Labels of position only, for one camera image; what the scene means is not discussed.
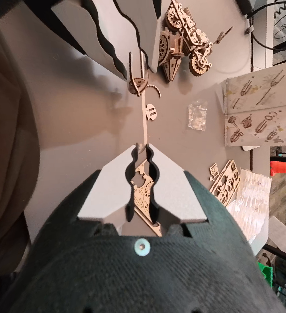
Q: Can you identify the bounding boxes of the illustrated instruction booklet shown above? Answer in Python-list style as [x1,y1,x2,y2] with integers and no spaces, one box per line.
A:
[215,64,286,148]

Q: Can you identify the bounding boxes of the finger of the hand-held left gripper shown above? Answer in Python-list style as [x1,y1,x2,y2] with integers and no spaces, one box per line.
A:
[113,0,162,74]
[51,0,129,81]

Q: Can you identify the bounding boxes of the pale wooden parts sheet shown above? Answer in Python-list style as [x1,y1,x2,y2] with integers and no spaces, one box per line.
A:
[133,94,163,238]

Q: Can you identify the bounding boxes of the toothed wooden arc piece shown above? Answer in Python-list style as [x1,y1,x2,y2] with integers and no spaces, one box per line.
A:
[145,84,161,99]

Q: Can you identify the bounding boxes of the green plastic panel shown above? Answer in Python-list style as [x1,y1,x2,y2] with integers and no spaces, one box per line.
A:
[256,261,274,290]

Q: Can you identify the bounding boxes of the white paper sheet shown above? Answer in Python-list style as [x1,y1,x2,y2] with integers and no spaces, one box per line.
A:
[248,216,286,257]

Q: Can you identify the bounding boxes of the black cable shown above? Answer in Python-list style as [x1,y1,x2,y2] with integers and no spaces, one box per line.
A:
[243,0,286,53]

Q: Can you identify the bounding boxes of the wooden motorcycle model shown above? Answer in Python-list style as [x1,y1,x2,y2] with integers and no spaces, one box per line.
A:
[166,0,234,77]

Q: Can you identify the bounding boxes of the shiny plastic wrapper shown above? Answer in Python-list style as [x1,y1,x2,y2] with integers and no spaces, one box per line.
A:
[227,168,273,241]

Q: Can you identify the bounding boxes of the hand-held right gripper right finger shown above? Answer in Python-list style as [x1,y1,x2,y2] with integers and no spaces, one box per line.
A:
[147,144,209,236]

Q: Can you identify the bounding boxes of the layered wooden parts sheets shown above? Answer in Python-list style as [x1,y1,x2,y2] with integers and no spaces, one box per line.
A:
[209,159,240,206]

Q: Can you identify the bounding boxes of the wooden dome frame assembly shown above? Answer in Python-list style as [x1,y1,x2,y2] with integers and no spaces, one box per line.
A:
[127,51,150,96]

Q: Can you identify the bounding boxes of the wooden sidecar model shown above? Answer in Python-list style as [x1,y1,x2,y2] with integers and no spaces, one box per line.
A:
[158,30,184,83]

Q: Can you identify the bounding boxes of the clear plastic bag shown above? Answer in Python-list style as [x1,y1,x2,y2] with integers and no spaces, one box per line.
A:
[187,99,208,132]

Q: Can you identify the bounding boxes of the red object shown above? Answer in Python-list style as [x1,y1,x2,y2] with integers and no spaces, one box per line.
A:
[270,160,286,177]

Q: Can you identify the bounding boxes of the round slotted wooden piece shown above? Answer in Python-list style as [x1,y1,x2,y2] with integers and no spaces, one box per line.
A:
[145,103,157,121]

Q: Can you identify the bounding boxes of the grey desk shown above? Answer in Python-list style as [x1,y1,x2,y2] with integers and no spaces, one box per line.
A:
[0,0,274,272]

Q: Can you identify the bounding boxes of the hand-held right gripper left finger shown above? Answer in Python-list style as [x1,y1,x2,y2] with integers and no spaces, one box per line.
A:
[78,144,137,236]

